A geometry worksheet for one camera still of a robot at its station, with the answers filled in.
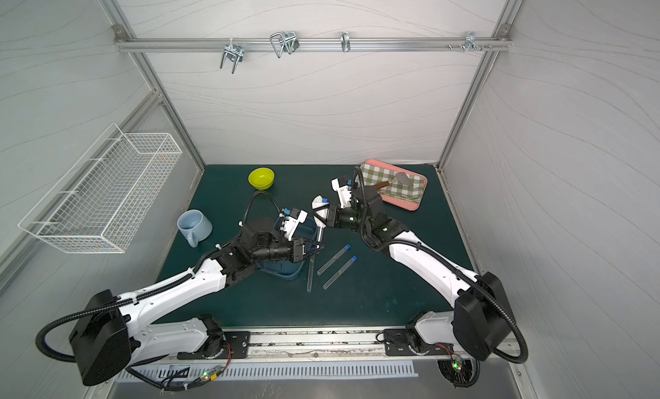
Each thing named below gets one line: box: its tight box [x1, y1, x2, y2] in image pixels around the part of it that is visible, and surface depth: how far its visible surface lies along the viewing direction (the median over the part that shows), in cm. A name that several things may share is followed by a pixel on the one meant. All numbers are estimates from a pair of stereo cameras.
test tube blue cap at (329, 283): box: [322, 255, 359, 290], surface depth 89 cm
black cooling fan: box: [437, 355, 481, 389], surface depth 73 cm
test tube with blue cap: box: [316, 244, 352, 277], surface depth 92 cm
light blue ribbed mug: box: [177, 208, 214, 248], surface depth 96 cm
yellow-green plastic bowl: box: [247, 166, 275, 191], surface depth 113 cm
